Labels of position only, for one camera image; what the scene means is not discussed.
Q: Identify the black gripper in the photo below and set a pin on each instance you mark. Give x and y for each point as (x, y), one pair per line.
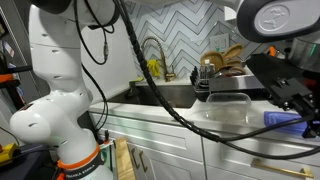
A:
(270, 73)

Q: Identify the wooden cutting board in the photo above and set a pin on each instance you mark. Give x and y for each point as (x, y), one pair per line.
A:
(124, 160)

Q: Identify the yellow rubber glove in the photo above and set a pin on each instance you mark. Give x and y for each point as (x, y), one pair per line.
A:
(153, 67)

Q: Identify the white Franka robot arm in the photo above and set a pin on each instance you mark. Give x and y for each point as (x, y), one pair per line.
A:
(56, 100)

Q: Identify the yellow sponge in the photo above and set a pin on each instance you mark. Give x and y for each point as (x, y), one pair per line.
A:
(137, 79)

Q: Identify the yellow device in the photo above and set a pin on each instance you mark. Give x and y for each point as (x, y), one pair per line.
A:
(8, 154)

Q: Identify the clear bottle with cap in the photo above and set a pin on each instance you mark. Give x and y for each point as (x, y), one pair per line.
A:
(209, 68)

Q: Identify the dark storage shelf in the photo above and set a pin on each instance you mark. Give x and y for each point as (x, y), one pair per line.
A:
(10, 66)

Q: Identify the clear plastic lunch box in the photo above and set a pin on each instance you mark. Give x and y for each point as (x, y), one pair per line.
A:
(228, 108)

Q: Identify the stainless steel sink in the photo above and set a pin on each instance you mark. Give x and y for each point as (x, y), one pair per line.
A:
(160, 96)

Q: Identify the gold spring kitchen faucet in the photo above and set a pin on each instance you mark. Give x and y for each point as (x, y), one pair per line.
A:
(163, 63)

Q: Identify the dark robot cart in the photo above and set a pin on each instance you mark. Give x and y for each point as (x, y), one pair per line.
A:
(26, 166)

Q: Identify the black dish drying rack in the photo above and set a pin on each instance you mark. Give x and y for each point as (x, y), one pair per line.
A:
(233, 83)

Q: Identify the white base cabinet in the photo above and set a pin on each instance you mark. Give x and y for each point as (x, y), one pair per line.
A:
(160, 136)

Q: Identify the white wall cabinet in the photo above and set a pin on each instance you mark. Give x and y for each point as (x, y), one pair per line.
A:
(230, 13)

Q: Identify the white wall outlet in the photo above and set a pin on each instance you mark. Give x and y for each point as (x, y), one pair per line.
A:
(219, 42)

